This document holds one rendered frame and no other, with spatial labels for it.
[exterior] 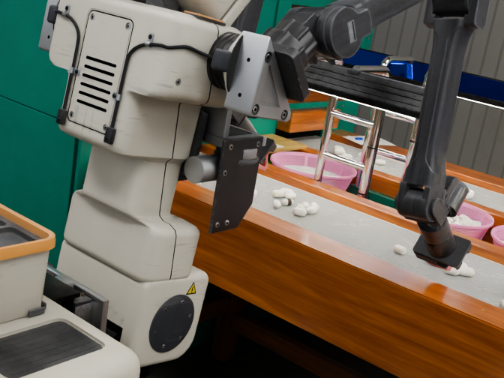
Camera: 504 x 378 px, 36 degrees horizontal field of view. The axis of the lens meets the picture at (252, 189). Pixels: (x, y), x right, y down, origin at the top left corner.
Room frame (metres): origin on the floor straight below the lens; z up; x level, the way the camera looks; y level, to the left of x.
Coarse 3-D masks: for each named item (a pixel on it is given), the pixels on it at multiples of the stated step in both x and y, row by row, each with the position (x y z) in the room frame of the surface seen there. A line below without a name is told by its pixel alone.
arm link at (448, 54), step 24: (480, 0) 1.45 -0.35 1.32; (432, 24) 1.50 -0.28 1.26; (456, 24) 1.45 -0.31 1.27; (480, 24) 1.45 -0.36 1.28; (432, 48) 1.47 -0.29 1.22; (456, 48) 1.45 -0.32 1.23; (432, 72) 1.45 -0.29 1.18; (456, 72) 1.45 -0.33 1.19; (432, 96) 1.44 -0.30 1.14; (456, 96) 1.45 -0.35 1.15; (432, 120) 1.42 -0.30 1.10; (432, 144) 1.41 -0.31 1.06; (408, 168) 1.42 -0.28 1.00; (432, 168) 1.39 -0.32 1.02; (408, 192) 1.41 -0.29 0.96; (432, 192) 1.38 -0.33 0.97; (408, 216) 1.41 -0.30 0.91
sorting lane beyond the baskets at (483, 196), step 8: (304, 144) 2.70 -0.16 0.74; (312, 144) 2.72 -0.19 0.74; (328, 144) 2.77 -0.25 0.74; (336, 144) 2.79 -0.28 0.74; (344, 144) 2.81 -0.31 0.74; (352, 152) 2.70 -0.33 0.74; (392, 160) 2.67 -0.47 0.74; (376, 168) 2.52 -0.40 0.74; (384, 168) 2.54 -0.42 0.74; (392, 168) 2.56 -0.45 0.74; (400, 168) 2.58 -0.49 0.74; (400, 176) 2.46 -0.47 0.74; (480, 192) 2.43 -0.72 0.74; (488, 192) 2.45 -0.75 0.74; (472, 200) 2.30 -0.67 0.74; (480, 200) 2.32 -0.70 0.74; (488, 200) 2.34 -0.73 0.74; (496, 200) 2.36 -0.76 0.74; (496, 208) 2.25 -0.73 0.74
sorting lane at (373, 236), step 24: (264, 192) 2.01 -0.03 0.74; (288, 216) 1.83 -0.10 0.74; (312, 216) 1.87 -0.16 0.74; (336, 216) 1.90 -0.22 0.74; (360, 216) 1.94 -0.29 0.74; (336, 240) 1.71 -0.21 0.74; (360, 240) 1.74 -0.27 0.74; (384, 240) 1.77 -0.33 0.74; (408, 240) 1.81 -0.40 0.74; (408, 264) 1.63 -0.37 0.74; (480, 264) 1.72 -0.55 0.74; (456, 288) 1.54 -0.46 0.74; (480, 288) 1.56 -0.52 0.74
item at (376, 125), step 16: (336, 112) 2.13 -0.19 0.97; (384, 112) 2.05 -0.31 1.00; (320, 144) 2.14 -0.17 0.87; (368, 144) 2.06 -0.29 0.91; (320, 160) 2.14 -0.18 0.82; (336, 160) 2.11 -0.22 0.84; (352, 160) 2.08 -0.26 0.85; (368, 160) 2.05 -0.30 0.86; (320, 176) 2.14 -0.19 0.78; (368, 176) 2.05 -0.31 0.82
